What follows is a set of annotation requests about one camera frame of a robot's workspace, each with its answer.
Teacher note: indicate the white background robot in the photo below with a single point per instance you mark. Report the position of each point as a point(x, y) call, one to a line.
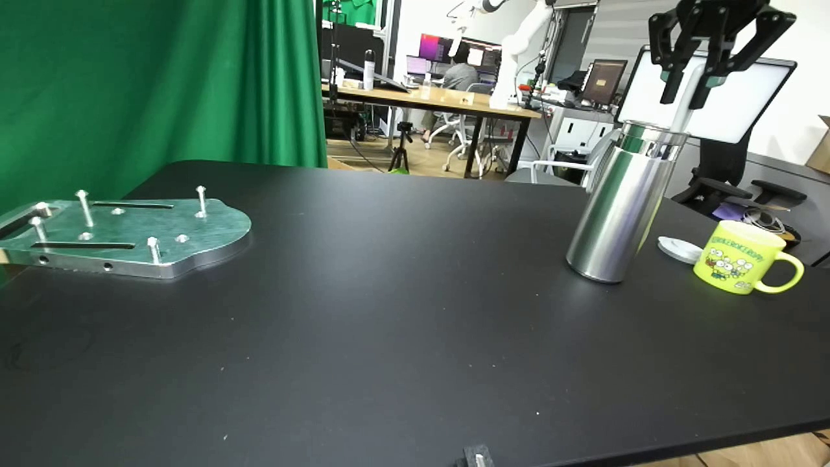
point(523, 52)

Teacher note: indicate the green curtain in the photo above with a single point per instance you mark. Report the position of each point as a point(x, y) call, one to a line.
point(132, 87)

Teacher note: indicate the brown cardboard box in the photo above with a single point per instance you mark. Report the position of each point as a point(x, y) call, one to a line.
point(822, 150)

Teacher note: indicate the large white screen monitor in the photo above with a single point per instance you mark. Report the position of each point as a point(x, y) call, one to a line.
point(754, 106)

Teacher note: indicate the black bulky background equipment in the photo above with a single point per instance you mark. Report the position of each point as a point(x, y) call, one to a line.
point(351, 47)

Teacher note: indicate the small black tripod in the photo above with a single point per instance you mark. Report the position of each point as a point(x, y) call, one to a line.
point(401, 156)

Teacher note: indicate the metal base plate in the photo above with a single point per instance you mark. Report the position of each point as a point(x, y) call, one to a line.
point(208, 230)

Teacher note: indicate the upright steel bolt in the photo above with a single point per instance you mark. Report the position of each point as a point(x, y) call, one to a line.
point(202, 200)
point(154, 249)
point(85, 209)
point(41, 230)
point(43, 209)

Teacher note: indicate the white chair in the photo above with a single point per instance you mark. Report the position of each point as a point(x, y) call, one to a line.
point(554, 165)

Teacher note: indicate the dark brown framed screen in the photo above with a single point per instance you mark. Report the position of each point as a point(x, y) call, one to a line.
point(602, 80)

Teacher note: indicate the green hanging cloth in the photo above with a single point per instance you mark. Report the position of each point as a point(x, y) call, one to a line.
point(351, 10)

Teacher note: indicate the black monitor stand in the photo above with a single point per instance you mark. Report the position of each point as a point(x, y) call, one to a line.
point(723, 160)

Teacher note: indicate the stainless steel flask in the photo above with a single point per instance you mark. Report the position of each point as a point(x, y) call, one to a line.
point(613, 224)

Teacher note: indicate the yellow green printed mug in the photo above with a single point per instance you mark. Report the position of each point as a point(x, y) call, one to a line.
point(736, 261)

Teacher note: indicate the white drawer cabinet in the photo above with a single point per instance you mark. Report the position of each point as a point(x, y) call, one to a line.
point(575, 131)

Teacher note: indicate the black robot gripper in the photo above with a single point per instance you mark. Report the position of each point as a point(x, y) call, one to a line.
point(723, 22)

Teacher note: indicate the seated background person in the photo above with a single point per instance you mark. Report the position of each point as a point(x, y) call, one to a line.
point(462, 69)

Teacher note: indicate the white bottle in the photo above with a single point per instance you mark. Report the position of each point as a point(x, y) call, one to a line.
point(369, 73)

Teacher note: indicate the tall dark background monitor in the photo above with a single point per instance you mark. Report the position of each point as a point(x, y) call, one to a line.
point(570, 42)

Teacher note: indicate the wooden background table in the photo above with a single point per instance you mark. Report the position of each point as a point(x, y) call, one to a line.
point(431, 100)

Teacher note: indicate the pink screen monitor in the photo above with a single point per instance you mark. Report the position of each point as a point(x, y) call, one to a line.
point(435, 47)

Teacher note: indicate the small white oval lid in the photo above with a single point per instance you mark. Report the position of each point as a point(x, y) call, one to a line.
point(679, 249)

